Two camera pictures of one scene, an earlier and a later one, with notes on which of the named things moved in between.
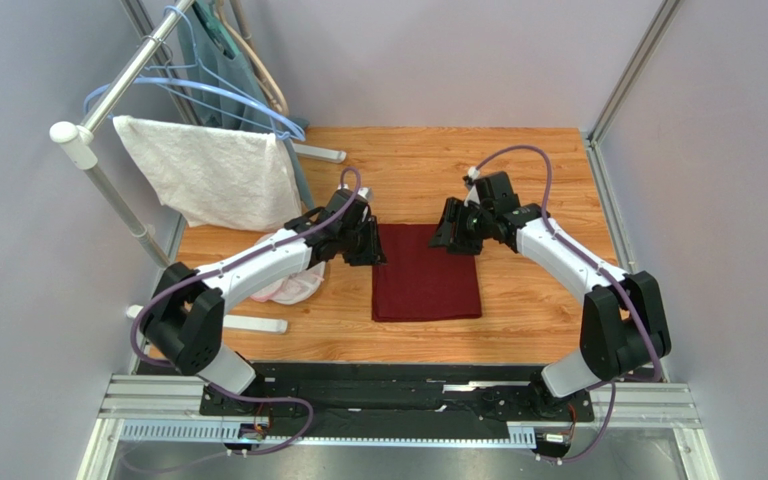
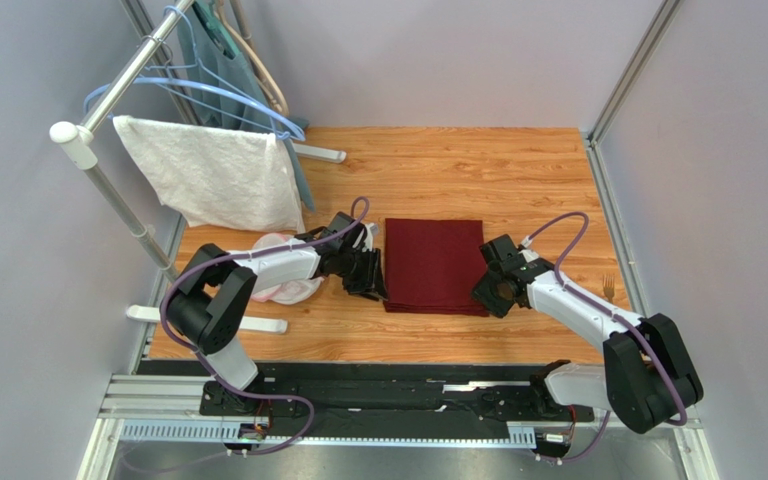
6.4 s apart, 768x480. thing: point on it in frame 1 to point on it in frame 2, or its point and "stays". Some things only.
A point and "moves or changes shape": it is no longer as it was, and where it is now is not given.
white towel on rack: x=215 y=179 stays
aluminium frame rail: x=175 y=408 stays
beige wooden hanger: x=267 y=82 stays
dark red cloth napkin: x=421 y=282 moves or changes shape
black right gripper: x=454 y=228 to x=495 y=288
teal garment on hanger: x=223 y=89 stays
